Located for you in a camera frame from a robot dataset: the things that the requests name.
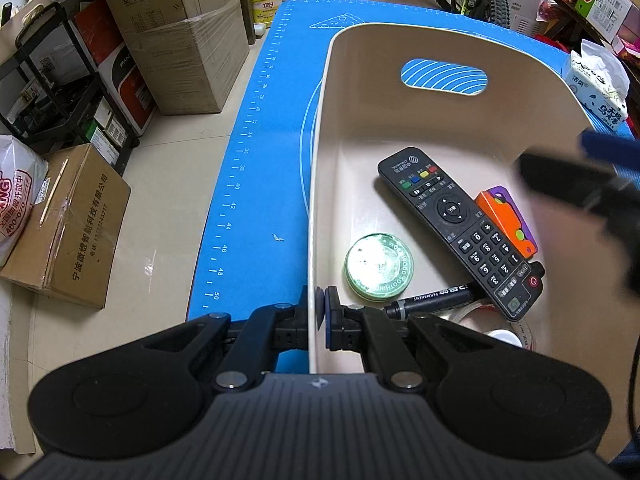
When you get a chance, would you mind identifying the blue silicone mat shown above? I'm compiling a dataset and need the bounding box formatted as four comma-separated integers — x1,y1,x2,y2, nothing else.
186,0,640,375

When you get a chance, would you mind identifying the black remote control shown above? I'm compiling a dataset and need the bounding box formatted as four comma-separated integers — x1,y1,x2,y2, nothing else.
377,147,546,322

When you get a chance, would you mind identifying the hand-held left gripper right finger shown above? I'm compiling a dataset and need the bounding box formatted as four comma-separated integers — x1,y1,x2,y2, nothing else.
324,286,477,391

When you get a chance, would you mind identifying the beige plastic basin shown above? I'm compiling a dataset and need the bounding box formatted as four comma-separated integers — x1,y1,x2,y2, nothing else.
306,22,626,376

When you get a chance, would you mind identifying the black marker pen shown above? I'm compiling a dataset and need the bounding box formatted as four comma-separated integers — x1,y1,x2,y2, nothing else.
384,284,481,320

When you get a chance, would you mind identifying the green and white carton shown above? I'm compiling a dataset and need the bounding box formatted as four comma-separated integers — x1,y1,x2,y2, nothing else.
574,0,637,44

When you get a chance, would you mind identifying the green and white small box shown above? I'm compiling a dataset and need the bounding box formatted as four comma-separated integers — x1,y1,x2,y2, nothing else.
82,97,132,154

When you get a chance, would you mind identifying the large wrapped cardboard box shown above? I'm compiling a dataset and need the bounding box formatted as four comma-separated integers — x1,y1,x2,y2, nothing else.
120,0,251,115

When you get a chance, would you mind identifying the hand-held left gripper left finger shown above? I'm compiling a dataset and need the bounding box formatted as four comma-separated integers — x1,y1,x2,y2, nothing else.
142,284,312,394

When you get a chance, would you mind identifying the round green tin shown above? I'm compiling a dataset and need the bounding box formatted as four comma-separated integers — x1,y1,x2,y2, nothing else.
343,233,415,303

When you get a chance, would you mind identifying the small white round object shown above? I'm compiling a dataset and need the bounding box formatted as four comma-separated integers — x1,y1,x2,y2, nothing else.
487,329,524,347

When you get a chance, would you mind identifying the wooden stick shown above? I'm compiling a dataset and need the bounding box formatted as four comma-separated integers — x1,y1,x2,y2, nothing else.
39,159,69,224

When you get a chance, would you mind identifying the black cable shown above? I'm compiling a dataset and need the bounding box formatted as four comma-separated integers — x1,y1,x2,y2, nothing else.
621,332,640,444

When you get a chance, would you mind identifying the low brown cardboard box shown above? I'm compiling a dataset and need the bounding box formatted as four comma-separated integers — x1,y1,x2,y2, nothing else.
0,143,132,310

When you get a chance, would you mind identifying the black metal rack cart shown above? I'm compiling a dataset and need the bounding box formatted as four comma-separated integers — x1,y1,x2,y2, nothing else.
0,2,141,163

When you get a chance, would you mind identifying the purple and orange toy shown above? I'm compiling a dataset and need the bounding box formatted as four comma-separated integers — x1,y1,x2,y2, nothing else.
474,186,540,260

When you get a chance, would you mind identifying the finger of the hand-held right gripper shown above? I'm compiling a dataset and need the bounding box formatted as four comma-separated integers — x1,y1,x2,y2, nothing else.
580,130,640,173
517,152,617,211

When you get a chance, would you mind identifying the white tissue pack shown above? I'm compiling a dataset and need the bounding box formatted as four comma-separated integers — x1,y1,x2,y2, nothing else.
561,39,630,134

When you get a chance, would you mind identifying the clear tape roll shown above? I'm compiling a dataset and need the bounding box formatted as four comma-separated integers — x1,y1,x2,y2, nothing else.
430,297,539,354

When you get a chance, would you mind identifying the red and white box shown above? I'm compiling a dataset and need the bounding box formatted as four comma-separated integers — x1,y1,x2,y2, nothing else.
75,0,159,137

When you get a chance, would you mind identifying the white plastic bag red print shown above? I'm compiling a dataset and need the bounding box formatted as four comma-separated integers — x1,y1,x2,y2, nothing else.
0,134,50,267

